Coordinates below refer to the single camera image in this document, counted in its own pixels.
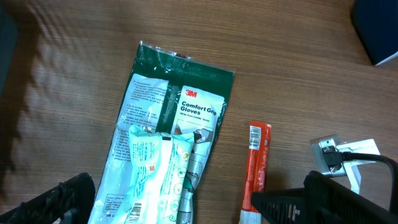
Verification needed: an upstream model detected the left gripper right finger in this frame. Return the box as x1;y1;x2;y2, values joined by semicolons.
303;170;397;224

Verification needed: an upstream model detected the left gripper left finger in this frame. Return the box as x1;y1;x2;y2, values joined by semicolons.
1;172;95;224

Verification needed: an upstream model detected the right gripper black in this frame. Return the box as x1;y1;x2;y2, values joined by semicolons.
251;188;307;224

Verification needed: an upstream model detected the red stick packet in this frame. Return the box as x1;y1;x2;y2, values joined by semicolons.
239;121;272;224

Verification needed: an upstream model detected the mint green wipes packet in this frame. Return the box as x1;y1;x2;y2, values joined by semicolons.
113;125;195;224

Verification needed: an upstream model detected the white barcode scanner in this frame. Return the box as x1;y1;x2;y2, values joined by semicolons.
351;0;397;66

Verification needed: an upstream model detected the grey plastic mesh basket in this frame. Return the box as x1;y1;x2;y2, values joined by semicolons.
0;6;19;92

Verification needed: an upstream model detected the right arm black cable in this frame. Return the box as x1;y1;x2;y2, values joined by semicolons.
322;145;398;215

